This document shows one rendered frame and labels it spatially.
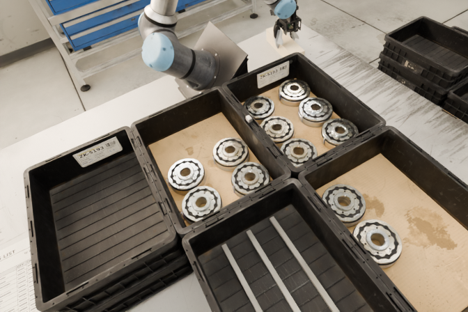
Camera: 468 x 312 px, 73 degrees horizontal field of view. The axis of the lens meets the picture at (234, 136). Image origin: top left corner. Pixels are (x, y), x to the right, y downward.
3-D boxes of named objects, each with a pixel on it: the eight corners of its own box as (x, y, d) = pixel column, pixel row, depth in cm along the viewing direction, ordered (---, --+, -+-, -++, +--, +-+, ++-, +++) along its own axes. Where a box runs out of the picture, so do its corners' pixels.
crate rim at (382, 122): (220, 90, 101) (219, 84, 99) (297, 56, 108) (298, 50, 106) (294, 180, 77) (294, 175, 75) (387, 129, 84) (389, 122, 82)
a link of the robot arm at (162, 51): (177, 85, 113) (144, 73, 103) (166, 61, 120) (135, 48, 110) (197, 60, 107) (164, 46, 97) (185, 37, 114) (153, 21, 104)
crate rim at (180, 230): (131, 129, 94) (128, 123, 92) (220, 90, 101) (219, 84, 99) (181, 242, 70) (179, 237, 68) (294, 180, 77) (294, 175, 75)
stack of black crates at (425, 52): (365, 99, 197) (383, 35, 163) (398, 79, 205) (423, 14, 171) (420, 138, 173) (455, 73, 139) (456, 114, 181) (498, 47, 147)
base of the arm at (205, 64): (184, 79, 127) (164, 71, 120) (202, 46, 123) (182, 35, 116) (202, 97, 118) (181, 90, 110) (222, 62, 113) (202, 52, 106)
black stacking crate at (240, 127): (142, 149, 101) (129, 125, 92) (223, 111, 108) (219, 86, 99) (191, 256, 77) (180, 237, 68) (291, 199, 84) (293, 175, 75)
